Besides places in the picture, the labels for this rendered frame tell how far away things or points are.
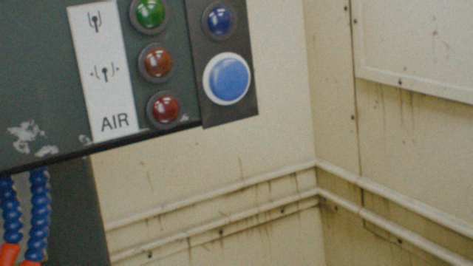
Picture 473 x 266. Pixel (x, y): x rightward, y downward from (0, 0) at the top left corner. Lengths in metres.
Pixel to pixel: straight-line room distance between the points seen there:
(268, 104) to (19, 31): 1.32
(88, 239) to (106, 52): 0.81
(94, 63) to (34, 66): 0.04
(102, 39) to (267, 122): 1.30
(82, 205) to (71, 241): 0.06
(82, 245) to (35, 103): 0.80
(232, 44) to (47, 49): 0.12
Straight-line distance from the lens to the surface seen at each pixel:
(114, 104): 0.45
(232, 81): 0.47
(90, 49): 0.44
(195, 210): 1.69
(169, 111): 0.46
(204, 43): 0.47
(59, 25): 0.44
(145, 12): 0.44
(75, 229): 1.21
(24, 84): 0.43
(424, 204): 1.52
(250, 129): 1.70
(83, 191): 1.19
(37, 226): 0.63
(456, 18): 1.32
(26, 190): 1.12
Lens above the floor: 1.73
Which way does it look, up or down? 18 degrees down
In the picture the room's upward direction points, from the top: 7 degrees counter-clockwise
